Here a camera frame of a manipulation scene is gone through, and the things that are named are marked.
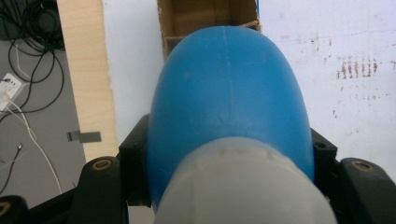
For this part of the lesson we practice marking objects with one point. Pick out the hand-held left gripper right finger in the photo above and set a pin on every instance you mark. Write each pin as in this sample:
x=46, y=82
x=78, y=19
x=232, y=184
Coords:
x=323, y=155

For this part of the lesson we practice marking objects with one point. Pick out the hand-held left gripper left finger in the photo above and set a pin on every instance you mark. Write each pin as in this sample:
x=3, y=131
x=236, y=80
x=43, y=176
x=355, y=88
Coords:
x=135, y=161

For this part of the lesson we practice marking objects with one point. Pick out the blue bottle with white cap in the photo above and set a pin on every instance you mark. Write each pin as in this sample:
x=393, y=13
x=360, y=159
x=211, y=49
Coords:
x=230, y=93

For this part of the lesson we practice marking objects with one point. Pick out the blue cardboard box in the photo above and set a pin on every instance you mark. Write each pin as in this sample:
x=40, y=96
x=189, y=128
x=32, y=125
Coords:
x=202, y=15

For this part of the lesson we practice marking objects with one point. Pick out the grey tape strip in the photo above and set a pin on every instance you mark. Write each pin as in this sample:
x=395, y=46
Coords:
x=85, y=137

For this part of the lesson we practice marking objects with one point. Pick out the white foam board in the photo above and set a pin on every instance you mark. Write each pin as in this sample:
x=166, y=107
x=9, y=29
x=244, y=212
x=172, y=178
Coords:
x=342, y=37

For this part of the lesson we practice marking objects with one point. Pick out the white power adapter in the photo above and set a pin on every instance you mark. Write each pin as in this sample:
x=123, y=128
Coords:
x=9, y=88

